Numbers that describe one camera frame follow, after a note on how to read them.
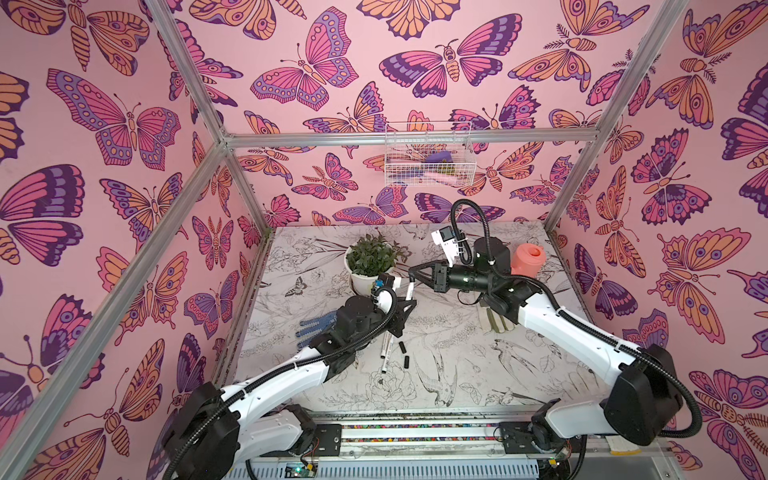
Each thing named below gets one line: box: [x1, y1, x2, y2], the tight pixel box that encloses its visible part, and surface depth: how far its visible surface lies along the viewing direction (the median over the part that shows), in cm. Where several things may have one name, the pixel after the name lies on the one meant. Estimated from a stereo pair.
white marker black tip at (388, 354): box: [381, 335, 394, 374], surface depth 89 cm
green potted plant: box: [346, 233, 399, 277], surface depth 92 cm
